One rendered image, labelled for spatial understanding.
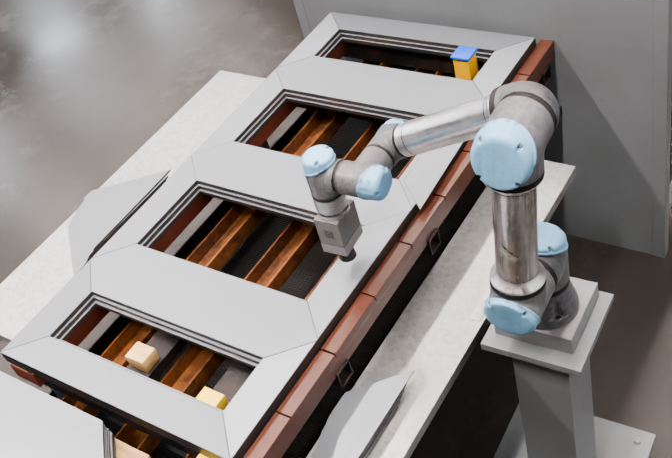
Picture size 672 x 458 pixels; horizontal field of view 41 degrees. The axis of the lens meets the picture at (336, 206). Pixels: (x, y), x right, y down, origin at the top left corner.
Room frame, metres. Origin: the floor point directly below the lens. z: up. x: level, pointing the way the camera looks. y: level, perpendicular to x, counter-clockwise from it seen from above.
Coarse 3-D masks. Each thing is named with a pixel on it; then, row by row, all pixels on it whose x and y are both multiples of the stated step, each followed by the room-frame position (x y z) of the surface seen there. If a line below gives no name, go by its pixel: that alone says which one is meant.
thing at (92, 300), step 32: (352, 32) 2.60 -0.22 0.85; (288, 96) 2.37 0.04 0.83; (320, 96) 2.29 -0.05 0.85; (256, 128) 2.26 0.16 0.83; (416, 160) 1.86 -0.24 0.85; (192, 192) 2.04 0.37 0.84; (224, 192) 1.99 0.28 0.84; (160, 224) 1.94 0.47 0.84; (384, 256) 1.58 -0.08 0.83; (160, 320) 1.58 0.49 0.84; (224, 352) 1.43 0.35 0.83; (64, 384) 1.47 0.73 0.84; (160, 384) 1.38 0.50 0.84; (288, 384) 1.27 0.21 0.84; (128, 416) 1.33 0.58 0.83; (192, 448) 1.20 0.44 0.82
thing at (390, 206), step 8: (400, 184) 1.79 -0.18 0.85; (392, 192) 1.77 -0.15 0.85; (400, 192) 1.76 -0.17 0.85; (384, 200) 1.75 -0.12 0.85; (392, 200) 1.74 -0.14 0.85; (400, 200) 1.73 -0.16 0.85; (376, 208) 1.73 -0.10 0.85; (384, 208) 1.72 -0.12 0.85; (392, 208) 1.71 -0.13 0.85; (400, 208) 1.70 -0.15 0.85; (376, 216) 1.70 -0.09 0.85; (384, 216) 1.69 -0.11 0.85
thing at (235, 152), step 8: (232, 144) 2.18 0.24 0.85; (240, 144) 2.17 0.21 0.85; (224, 152) 2.16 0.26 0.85; (232, 152) 2.15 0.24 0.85; (240, 152) 2.13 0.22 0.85; (248, 152) 2.12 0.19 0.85; (216, 160) 2.13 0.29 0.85; (224, 160) 2.12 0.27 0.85; (232, 160) 2.11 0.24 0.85; (240, 160) 2.10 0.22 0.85; (208, 168) 2.10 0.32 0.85; (216, 168) 2.09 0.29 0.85; (224, 168) 2.08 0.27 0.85; (232, 168) 2.07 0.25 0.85; (200, 176) 2.08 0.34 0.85; (208, 176) 2.07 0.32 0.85; (216, 176) 2.06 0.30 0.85; (224, 176) 2.05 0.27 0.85; (216, 184) 2.02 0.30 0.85
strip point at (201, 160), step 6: (222, 144) 2.20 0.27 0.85; (228, 144) 2.19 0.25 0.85; (204, 150) 2.20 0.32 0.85; (210, 150) 2.19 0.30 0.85; (216, 150) 2.18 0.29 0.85; (222, 150) 2.17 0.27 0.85; (192, 156) 2.19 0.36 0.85; (198, 156) 2.18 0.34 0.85; (204, 156) 2.17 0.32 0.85; (210, 156) 2.16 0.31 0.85; (216, 156) 2.15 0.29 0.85; (198, 162) 2.15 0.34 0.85; (204, 162) 2.14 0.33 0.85; (210, 162) 2.13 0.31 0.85; (198, 168) 2.12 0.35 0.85; (204, 168) 2.11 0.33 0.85; (198, 174) 2.09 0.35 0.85
